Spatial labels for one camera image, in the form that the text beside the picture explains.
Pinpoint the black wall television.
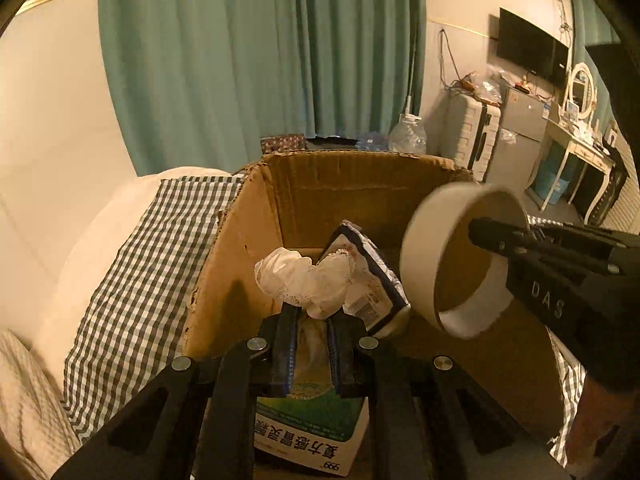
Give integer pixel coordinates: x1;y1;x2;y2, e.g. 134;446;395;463
498;7;571;83

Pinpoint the silver foil packet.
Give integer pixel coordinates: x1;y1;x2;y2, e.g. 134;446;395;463
320;220;411;333

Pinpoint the white plastic bag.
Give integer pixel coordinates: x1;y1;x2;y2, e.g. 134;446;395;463
255;247;357;320

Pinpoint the grey small fridge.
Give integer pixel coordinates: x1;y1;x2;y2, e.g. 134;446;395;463
487;85;551;198

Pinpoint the white oval vanity mirror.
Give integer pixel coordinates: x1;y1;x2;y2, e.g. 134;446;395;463
565;62;598;118

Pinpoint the wall cable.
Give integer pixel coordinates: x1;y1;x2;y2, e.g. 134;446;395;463
439;29;466;91

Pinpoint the green and white medicine box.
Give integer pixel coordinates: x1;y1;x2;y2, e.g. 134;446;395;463
252;317;371;476

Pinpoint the clear plastic bag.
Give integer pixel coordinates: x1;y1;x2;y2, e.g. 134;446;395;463
470;72;503;106

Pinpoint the narrow teal curtain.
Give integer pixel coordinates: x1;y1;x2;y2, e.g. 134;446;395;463
567;0;623;48

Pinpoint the white knitted cloth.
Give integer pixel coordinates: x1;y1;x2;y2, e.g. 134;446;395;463
0;330;81;480

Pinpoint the brown cardboard box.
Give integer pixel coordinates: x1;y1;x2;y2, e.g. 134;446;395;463
182;150;568;480

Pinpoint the large white tape roll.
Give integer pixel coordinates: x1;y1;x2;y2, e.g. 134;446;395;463
400;183;531;340

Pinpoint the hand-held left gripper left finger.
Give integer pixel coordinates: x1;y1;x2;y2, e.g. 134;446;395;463
50;305;301;480

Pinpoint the white dressing table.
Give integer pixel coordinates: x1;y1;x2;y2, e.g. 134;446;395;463
542;117;618;221

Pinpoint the floral patterned box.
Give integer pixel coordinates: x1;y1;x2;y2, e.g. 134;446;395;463
260;133;306;155

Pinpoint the blue storage bin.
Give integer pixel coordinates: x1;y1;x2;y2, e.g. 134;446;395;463
532;142;571;206

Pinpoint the clear plastic water jug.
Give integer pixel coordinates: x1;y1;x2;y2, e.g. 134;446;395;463
389;114;427;155

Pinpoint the checkered blanket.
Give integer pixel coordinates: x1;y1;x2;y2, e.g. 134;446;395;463
62;176;588;461

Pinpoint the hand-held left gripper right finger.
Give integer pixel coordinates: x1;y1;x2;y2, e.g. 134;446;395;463
327;310;571;480

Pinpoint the person's right forearm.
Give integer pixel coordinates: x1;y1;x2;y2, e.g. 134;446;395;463
567;370;623;480

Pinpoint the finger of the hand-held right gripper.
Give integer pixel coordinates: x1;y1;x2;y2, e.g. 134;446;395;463
467;217;640;274

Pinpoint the white ribbed suitcase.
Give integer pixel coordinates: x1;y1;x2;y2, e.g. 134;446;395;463
440;91;502;183

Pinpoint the wide teal curtain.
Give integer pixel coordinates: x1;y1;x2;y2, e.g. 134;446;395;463
95;0;428;177

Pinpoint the white quilt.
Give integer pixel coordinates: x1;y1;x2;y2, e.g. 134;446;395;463
30;166;233;376

